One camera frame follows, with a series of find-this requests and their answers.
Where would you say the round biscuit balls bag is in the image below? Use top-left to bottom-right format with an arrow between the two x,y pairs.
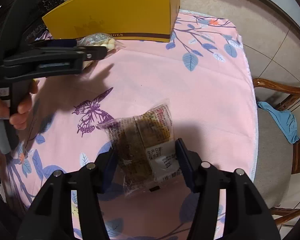
76,33 -> 125,69

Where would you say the brown cake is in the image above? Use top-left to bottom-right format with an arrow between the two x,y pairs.
99,102 -> 181,196

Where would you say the person's left hand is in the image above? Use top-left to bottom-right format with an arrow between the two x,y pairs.
0,80 -> 39,130

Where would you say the wooden chair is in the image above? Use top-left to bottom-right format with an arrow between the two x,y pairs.
253,78 -> 300,225

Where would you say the yellow cardboard shoe box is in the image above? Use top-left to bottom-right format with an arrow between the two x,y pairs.
43,0 -> 180,42

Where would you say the blue cloth on chair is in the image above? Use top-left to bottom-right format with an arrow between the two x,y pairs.
257,101 -> 300,144

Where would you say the pink floral tablecloth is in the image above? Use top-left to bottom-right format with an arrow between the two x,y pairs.
0,13 -> 258,213

